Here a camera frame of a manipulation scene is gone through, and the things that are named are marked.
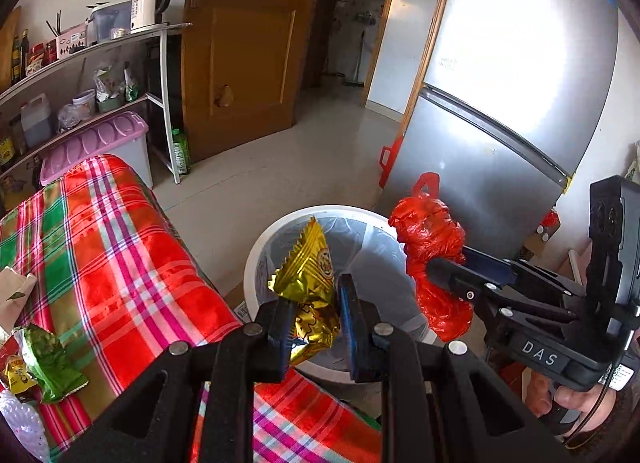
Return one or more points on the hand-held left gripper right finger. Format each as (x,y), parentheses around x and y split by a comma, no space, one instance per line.
(350,328)

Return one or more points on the mop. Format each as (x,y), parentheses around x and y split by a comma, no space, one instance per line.
(356,78)

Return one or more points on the white plastic tub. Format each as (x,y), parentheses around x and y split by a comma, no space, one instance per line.
(84,104)

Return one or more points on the red thermos jug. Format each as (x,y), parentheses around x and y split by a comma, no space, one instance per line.
(390,158)

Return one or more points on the dark glass bottle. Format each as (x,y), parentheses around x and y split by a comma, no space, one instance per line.
(16,60)
(24,53)

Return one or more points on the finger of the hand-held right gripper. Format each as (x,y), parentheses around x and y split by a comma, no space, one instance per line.
(487,263)
(450,275)

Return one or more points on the white foam fruit net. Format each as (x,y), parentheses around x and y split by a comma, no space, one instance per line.
(20,428)

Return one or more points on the yellow red small packet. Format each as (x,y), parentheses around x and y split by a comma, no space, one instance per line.
(20,378)

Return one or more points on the person's right hand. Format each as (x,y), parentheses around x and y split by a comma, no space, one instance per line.
(575,400)

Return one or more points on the white trash bin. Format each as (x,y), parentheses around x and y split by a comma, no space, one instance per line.
(380,253)

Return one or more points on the brown wooden door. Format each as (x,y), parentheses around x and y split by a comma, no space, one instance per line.
(250,53)

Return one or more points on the clear blue-lidded storage box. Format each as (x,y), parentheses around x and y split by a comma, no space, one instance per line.
(110,23)

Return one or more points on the white electric kettle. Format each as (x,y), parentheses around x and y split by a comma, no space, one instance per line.
(147,5)

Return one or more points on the red green plaid tablecloth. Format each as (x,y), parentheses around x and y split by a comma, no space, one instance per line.
(115,253)

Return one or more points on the gold foil snack wrapper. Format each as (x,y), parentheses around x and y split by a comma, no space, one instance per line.
(305,268)

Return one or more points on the pink utensil holder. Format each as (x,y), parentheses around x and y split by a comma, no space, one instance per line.
(72,43)

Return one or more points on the clear plastic bag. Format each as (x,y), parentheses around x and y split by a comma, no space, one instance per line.
(67,118)

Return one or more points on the green plastic bottle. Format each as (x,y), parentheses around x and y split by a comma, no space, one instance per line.
(181,153)

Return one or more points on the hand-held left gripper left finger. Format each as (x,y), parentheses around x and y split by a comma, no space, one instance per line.
(287,343)

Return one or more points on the wooden cutting board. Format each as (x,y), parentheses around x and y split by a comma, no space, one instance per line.
(7,48)

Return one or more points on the clear plastic oil jug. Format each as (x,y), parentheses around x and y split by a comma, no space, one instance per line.
(36,123)

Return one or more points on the green snack wrapper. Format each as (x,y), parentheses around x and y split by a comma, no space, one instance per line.
(47,358)

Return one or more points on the pink lidded storage bin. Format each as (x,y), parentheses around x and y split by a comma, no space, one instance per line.
(100,138)

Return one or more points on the metal shelf rack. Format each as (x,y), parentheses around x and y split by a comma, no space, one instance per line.
(165,68)

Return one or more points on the yellow label sauce bottle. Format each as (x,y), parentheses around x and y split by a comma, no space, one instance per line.
(6,150)

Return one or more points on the green white packet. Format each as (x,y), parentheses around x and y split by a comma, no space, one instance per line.
(131,85)

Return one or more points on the silver refrigerator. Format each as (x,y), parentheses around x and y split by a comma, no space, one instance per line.
(500,93)

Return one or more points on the white green food bag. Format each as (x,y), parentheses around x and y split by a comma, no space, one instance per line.
(107,88)

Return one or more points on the cream paper wrapper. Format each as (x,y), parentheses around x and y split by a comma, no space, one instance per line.
(12,298)

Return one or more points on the red plastic bag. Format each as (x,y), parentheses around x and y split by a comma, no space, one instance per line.
(430,228)

